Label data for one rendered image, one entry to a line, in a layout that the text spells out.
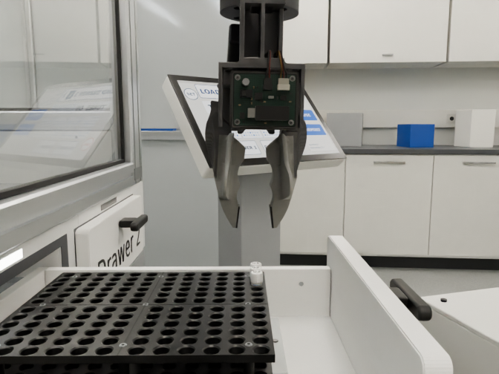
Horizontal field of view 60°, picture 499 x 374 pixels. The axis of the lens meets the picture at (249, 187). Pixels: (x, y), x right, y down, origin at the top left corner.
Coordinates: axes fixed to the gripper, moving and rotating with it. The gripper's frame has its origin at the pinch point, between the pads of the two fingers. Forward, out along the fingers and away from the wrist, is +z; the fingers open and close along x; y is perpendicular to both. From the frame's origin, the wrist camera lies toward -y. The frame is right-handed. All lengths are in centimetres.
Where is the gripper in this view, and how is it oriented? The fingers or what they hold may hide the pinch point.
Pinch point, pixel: (254, 212)
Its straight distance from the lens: 43.9
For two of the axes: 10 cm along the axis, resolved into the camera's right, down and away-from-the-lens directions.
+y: 0.4, 1.4, -9.9
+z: -0.2, 9.9, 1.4
